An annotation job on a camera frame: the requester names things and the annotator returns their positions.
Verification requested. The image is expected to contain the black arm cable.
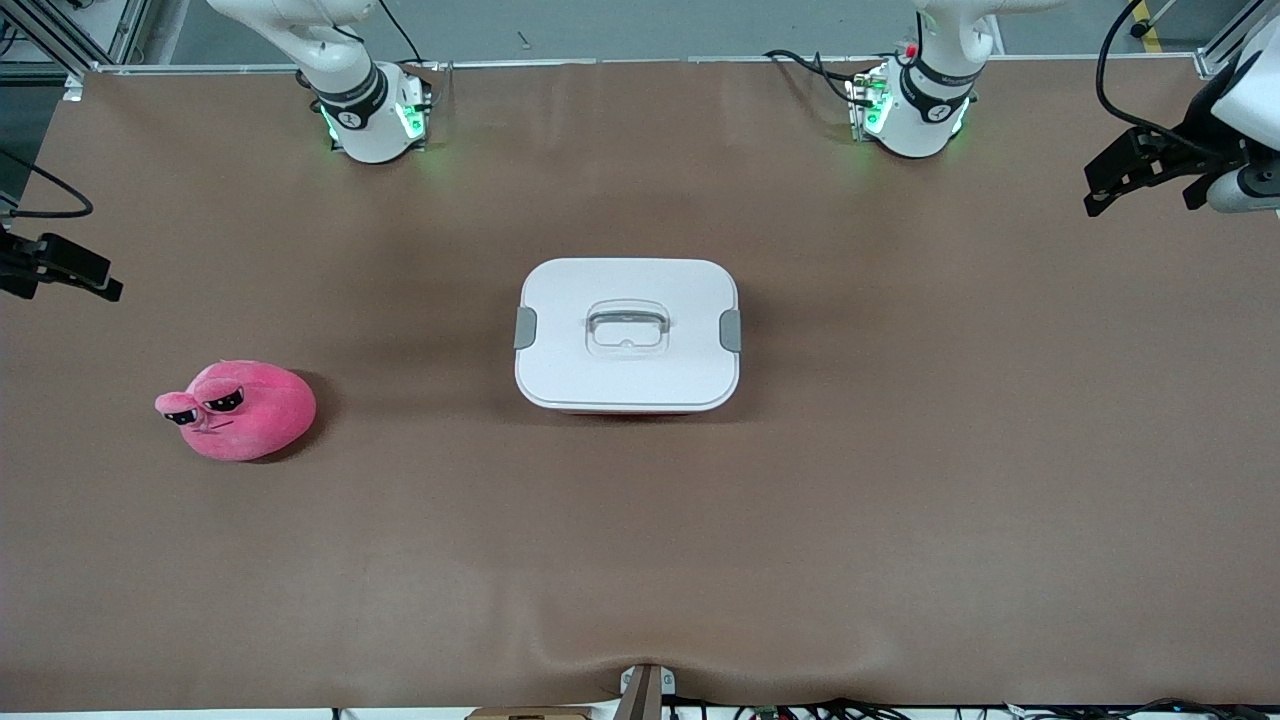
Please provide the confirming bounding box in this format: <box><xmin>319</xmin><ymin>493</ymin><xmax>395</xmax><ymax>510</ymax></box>
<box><xmin>0</xmin><ymin>150</ymin><xmax>95</xmax><ymax>220</ymax></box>
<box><xmin>1096</xmin><ymin>0</ymin><xmax>1251</xmax><ymax>161</ymax></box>

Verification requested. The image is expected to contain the brown table mat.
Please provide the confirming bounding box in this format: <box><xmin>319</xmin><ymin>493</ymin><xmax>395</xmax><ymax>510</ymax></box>
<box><xmin>0</xmin><ymin>55</ymin><xmax>1280</xmax><ymax>713</ymax></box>

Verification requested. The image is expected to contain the black stand foot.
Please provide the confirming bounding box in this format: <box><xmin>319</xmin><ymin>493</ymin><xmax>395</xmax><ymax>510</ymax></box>
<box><xmin>1130</xmin><ymin>0</ymin><xmax>1179</xmax><ymax>39</ymax></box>

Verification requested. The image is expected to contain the aluminium frame profile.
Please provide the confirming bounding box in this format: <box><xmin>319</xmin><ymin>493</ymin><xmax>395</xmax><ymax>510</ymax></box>
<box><xmin>0</xmin><ymin>0</ymin><xmax>151</xmax><ymax>101</ymax></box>
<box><xmin>1195</xmin><ymin>0</ymin><xmax>1280</xmax><ymax>79</ymax></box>

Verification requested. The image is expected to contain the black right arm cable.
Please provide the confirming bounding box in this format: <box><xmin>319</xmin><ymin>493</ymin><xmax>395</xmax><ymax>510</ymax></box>
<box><xmin>0</xmin><ymin>150</ymin><xmax>95</xmax><ymax>220</ymax></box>

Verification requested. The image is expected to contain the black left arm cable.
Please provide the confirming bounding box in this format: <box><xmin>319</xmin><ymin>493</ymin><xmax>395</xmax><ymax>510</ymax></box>
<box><xmin>1096</xmin><ymin>0</ymin><xmax>1251</xmax><ymax>161</ymax></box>

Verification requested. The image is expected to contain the pink plush toy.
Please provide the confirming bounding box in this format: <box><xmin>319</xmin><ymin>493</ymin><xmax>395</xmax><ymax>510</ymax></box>
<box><xmin>154</xmin><ymin>360</ymin><xmax>318</xmax><ymax>463</ymax></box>

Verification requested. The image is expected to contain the white box lid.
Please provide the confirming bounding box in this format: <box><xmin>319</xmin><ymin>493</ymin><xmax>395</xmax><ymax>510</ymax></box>
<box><xmin>513</xmin><ymin>258</ymin><xmax>743</xmax><ymax>413</ymax></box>

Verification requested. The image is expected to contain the black base cable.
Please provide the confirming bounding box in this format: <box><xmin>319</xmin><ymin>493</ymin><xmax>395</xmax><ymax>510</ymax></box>
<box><xmin>764</xmin><ymin>48</ymin><xmax>881</xmax><ymax>107</ymax></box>
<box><xmin>375</xmin><ymin>0</ymin><xmax>427</xmax><ymax>67</ymax></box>

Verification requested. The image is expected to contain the camera mount post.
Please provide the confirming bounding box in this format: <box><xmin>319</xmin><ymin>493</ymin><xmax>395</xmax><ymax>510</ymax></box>
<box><xmin>614</xmin><ymin>662</ymin><xmax>677</xmax><ymax>720</ymax></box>

